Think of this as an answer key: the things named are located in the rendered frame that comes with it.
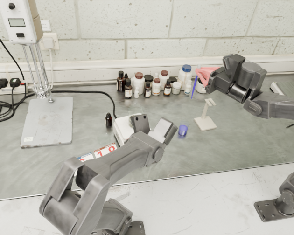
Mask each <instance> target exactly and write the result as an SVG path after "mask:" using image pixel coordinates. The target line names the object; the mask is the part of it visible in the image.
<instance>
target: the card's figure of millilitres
mask: <svg viewBox="0 0 294 235"><path fill-rule="evenodd" d="M114 150H116V146H115V145H112V146H110V147H107V148H105V149H103V150H100V151H98V152H95V154H96V156H97V158H98V157H101V156H104V155H106V154H108V153H110V152H112V151H114Z"/></svg>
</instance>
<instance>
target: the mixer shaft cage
mask: <svg viewBox="0 0 294 235"><path fill-rule="evenodd" d="M22 47H23V50H24V54H25V57H26V60H27V63H28V68H29V71H30V74H31V77H32V81H33V84H34V86H33V92H34V93H35V97H36V98H39V99H44V98H48V97H49V96H50V95H51V91H50V89H51V87H50V85H49V84H48V83H46V79H45V75H44V71H43V67H42V62H41V59H40V55H39V51H38V46H37V44H35V47H36V51H37V55H38V59H39V63H40V66H41V70H42V75H43V79H44V83H42V81H41V77H40V73H39V70H38V66H37V63H36V59H35V54H34V51H33V47H32V45H31V46H29V49H30V51H31V55H32V58H33V62H34V66H35V70H36V73H37V77H38V81H39V83H38V84H35V81H34V77H33V74H32V70H31V67H30V64H29V60H28V56H27V53H26V49H25V46H23V45H22Z"/></svg>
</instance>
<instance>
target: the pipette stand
mask: <svg viewBox="0 0 294 235"><path fill-rule="evenodd" d="M205 101H206V103H205V107H204V110H203V113H202V116H201V117H197V118H194V121H195V122H196V124H197V125H198V127H199V128H200V130H201V131H205V130H210V129H215V128H217V126H216V125H215V124H214V122H213V121H212V120H211V118H210V117H209V116H205V115H206V112H207V109H208V106H212V105H211V103H212V104H213V105H214V106H215V105H216V104H215V103H214V101H213V100H212V99H211V98H209V99H205ZM210 101H211V103H210Z"/></svg>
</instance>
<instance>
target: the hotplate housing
mask: <svg viewBox="0 0 294 235"><path fill-rule="evenodd" d="M113 132H114V134H115V136H116V139H117V141H118V143H119V145H120V147H121V146H123V145H124V141H126V140H124V139H123V137H122V135H121V133H120V131H119V129H118V127H117V125H116V123H115V122H114V123H113Z"/></svg>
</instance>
